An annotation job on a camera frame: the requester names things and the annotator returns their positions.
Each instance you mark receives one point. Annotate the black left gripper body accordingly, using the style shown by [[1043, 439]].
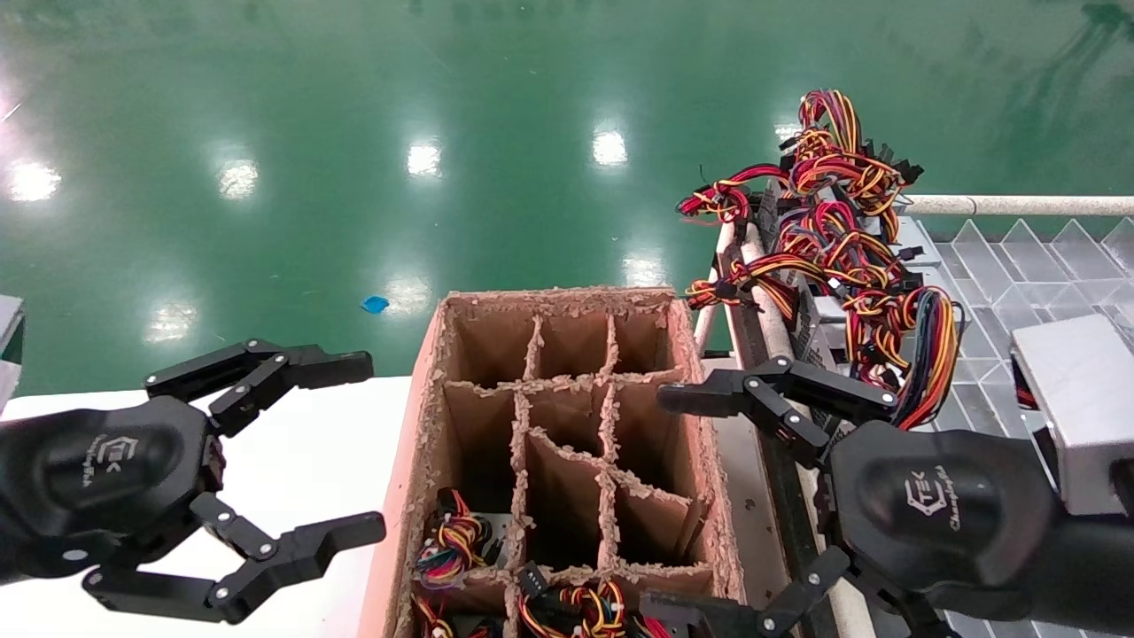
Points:
[[106, 470]]

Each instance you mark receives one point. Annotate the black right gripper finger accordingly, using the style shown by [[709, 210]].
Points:
[[709, 618], [797, 385]]

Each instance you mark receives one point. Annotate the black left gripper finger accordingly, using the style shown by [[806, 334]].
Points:
[[301, 545], [266, 368]]

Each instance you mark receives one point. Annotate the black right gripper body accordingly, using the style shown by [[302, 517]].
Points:
[[939, 505]]

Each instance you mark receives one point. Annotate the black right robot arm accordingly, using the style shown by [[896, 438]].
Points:
[[1094, 567]]

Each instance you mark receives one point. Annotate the short white rack pipe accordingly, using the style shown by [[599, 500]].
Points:
[[706, 332]]

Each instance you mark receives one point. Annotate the small blue scrap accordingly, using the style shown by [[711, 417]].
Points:
[[375, 304]]

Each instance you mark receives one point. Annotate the grey metal box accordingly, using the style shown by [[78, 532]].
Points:
[[7, 346], [1081, 408]]

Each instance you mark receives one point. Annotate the brown cardboard box with dividers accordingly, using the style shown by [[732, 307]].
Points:
[[567, 501]]

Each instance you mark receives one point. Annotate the clear plastic divider tray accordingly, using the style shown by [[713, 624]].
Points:
[[1019, 266]]

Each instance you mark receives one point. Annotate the long white rack pipe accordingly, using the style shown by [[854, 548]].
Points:
[[1019, 206]]

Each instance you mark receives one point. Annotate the black rack rail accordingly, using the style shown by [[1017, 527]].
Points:
[[784, 496]]

